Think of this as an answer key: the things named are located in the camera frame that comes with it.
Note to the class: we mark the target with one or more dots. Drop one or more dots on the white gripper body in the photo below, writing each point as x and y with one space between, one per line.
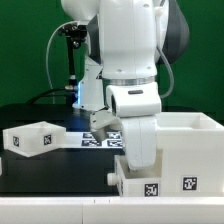
140 141

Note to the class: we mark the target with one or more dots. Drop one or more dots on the white drawer box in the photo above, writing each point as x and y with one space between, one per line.
34 139
140 183

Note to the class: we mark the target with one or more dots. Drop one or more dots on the large white drawer cabinet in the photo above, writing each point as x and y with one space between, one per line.
192 146

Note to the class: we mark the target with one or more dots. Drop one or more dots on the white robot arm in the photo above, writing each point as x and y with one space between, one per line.
127 39

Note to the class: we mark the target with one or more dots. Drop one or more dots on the white marker base plate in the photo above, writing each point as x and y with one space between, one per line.
86 140

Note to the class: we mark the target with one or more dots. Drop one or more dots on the white front rail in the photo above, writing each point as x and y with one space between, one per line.
109 210

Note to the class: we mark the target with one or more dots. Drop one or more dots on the black camera on stand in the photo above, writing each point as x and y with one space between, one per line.
75 36

